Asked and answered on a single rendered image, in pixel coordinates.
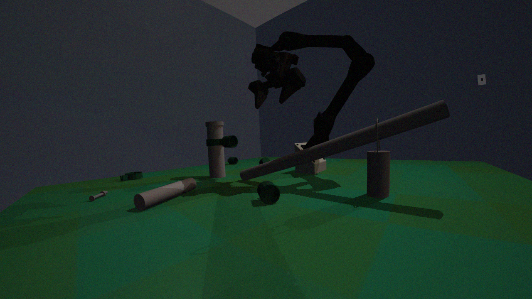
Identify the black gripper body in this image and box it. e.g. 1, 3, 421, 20
248, 61, 306, 96

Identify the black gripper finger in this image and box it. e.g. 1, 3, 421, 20
250, 85, 267, 109
279, 75, 301, 104

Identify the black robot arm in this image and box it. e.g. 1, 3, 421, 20
251, 32, 375, 149

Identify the grey metal bolt with nut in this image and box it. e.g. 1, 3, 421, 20
89, 191, 108, 201

